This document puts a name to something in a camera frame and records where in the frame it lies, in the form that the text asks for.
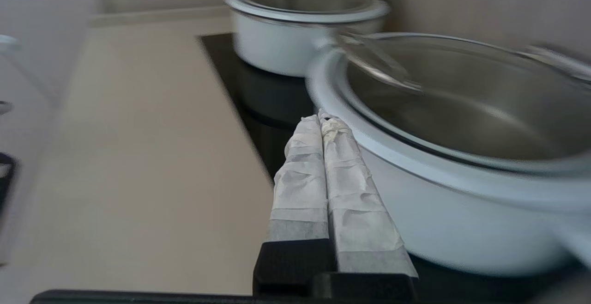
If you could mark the white steel-lined pot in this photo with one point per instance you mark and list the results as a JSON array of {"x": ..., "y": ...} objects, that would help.
[
  {"x": 461, "y": 234},
  {"x": 272, "y": 50}
]

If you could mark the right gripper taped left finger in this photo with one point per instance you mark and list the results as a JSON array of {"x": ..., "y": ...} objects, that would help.
[{"x": 300, "y": 188}]

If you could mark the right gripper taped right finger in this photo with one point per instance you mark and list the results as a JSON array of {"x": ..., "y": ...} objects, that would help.
[{"x": 355, "y": 202}]

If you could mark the black glass induction cooktop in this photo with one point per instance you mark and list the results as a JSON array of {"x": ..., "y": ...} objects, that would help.
[{"x": 268, "y": 100}]

